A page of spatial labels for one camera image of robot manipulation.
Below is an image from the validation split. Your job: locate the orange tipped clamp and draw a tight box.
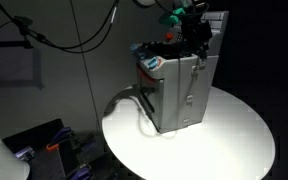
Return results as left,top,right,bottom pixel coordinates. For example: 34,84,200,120
45,142,60,152

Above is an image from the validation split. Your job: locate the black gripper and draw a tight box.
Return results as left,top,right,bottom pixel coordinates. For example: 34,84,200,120
176,13,214,61

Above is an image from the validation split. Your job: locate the grey toy stove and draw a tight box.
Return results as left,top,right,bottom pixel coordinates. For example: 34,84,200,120
129,10,230,135

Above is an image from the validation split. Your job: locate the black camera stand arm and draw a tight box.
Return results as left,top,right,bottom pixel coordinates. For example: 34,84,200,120
0,14,49,50

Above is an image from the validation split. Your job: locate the purple spring clamp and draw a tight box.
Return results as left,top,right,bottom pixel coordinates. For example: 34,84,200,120
14,146,36,162
50,126,74,144
67,164,93,180

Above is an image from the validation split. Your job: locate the black hanging cable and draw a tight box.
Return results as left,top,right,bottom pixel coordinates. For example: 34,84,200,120
0,0,122,55

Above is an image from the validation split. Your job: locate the red oven door handle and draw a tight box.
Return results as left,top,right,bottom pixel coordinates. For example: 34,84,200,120
136,63,156,85

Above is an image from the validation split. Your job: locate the dark machinery with cables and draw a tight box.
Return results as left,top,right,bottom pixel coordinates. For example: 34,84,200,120
2,118,102,180

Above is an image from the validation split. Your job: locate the blue stove knob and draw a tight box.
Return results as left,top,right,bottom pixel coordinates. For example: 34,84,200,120
146,56,160,70
129,43,142,56

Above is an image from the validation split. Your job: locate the teal wrist mount piece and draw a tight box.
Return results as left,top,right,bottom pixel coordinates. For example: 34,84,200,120
159,7,187,26

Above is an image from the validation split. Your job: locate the black stovetop grate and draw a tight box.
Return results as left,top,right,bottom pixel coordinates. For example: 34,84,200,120
139,40,198,60

